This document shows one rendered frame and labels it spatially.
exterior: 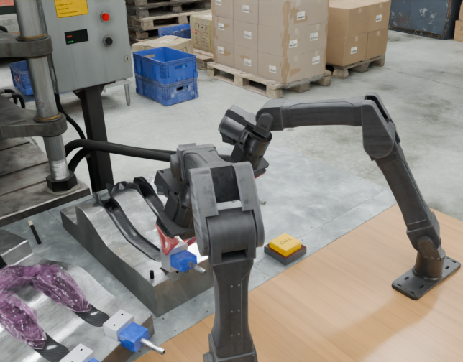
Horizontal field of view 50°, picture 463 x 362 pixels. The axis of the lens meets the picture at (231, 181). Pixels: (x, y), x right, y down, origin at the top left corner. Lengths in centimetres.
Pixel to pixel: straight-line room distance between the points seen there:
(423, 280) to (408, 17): 719
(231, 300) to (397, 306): 54
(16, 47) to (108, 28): 38
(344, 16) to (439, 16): 260
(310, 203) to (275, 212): 12
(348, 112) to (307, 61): 407
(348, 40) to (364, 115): 463
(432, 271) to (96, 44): 128
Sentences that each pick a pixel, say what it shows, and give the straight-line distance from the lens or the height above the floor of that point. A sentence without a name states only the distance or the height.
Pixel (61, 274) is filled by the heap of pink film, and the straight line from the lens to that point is 115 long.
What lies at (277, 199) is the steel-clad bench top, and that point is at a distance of 157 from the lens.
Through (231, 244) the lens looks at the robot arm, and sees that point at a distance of 70.
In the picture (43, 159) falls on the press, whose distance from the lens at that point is 204.
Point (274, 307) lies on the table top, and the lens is 117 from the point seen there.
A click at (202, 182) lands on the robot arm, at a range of 70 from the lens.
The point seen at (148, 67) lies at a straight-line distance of 506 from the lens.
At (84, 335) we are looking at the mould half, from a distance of 107.
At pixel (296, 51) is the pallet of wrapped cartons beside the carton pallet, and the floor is 44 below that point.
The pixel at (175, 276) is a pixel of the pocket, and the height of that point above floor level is 86.
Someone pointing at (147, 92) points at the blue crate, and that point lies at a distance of 518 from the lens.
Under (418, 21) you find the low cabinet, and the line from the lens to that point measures 819.
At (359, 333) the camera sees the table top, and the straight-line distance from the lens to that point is 113.
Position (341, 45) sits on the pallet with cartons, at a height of 36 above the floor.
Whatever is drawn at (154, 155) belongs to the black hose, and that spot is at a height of 89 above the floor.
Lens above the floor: 158
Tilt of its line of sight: 28 degrees down
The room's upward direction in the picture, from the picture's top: 2 degrees counter-clockwise
